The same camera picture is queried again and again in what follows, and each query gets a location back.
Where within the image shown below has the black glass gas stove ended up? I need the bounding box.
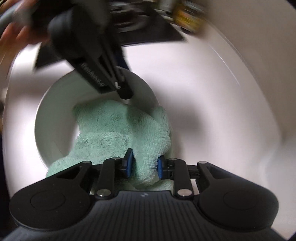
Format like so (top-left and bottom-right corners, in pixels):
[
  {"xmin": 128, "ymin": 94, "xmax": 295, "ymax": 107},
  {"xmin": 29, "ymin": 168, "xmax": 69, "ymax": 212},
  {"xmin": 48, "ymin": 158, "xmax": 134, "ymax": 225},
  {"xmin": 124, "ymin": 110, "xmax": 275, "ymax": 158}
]
[{"xmin": 35, "ymin": 0, "xmax": 186, "ymax": 70}]

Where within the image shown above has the white floral bowl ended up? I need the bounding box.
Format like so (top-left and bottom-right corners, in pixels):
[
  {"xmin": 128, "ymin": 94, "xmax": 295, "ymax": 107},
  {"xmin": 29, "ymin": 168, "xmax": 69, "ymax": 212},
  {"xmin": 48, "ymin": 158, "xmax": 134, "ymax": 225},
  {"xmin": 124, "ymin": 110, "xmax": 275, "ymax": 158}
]
[{"xmin": 34, "ymin": 67, "xmax": 173, "ymax": 176}]

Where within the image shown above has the green and grey cloth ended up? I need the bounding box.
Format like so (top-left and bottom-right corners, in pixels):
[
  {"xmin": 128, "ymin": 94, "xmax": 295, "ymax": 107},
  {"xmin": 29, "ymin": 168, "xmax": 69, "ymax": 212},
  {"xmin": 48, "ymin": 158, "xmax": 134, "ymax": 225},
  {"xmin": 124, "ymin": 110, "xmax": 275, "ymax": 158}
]
[{"xmin": 46, "ymin": 100, "xmax": 173, "ymax": 190}]

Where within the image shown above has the person's left hand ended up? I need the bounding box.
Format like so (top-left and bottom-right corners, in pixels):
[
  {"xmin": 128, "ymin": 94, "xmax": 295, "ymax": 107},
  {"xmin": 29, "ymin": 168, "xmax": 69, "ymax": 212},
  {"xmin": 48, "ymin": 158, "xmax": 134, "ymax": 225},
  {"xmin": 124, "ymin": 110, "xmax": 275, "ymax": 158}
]
[{"xmin": 0, "ymin": 23, "xmax": 50, "ymax": 52}]

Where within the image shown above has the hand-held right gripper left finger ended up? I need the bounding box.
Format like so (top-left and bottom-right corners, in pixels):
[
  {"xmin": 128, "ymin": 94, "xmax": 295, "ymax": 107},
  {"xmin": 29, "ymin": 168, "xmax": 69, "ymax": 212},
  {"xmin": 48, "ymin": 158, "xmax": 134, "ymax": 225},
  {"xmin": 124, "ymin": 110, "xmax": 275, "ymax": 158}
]
[{"xmin": 55, "ymin": 148, "xmax": 134, "ymax": 200}]

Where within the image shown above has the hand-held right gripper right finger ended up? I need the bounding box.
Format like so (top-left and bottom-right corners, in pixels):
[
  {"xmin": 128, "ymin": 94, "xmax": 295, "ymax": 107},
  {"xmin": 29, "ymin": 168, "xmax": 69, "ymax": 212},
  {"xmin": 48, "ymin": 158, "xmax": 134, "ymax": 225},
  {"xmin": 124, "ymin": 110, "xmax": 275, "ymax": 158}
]
[{"xmin": 157, "ymin": 155, "xmax": 234, "ymax": 198}]

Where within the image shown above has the yellow label jar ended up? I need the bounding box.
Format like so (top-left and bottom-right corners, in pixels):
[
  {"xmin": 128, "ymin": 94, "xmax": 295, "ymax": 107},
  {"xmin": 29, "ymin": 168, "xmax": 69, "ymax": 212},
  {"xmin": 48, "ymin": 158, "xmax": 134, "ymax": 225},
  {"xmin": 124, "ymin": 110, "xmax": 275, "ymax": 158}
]
[{"xmin": 172, "ymin": 2, "xmax": 206, "ymax": 33}]

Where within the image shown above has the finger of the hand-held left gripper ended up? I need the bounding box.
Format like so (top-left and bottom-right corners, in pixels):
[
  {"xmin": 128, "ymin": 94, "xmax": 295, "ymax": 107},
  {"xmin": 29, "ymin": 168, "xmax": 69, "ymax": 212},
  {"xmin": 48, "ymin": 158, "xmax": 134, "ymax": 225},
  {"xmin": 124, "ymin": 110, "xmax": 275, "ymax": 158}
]
[
  {"xmin": 99, "ymin": 54, "xmax": 134, "ymax": 100},
  {"xmin": 116, "ymin": 47, "xmax": 132, "ymax": 71}
]

